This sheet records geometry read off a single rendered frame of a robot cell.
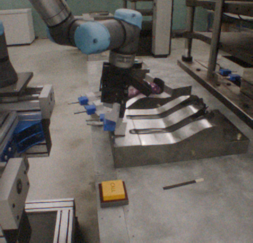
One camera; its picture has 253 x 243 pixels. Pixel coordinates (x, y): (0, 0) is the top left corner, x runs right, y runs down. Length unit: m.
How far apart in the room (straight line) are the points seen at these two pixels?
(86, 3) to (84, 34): 7.33
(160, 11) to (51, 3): 4.54
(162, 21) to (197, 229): 4.71
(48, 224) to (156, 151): 0.86
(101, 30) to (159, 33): 4.61
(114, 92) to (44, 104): 0.32
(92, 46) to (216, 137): 0.54
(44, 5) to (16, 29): 6.67
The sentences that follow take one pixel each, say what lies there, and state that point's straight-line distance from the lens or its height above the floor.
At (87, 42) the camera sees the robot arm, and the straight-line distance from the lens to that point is 0.58.
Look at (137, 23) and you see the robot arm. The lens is 0.67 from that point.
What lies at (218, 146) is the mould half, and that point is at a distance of 0.93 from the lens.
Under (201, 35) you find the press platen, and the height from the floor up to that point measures 1.03.
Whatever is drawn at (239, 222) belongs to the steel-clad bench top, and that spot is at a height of 0.80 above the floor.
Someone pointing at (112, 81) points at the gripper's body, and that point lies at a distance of 0.74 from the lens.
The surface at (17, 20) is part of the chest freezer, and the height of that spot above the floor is 0.70.
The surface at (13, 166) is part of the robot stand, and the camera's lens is 0.61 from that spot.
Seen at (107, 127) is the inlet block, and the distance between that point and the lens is 0.82.
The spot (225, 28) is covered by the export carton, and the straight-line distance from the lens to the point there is 6.91.
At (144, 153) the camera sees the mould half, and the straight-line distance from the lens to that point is 0.83.
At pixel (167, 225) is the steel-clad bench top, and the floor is 0.80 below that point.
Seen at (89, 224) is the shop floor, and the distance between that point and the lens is 1.72.
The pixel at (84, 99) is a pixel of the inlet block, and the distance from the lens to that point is 1.19.
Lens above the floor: 1.35
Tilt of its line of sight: 28 degrees down
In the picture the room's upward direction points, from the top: straight up
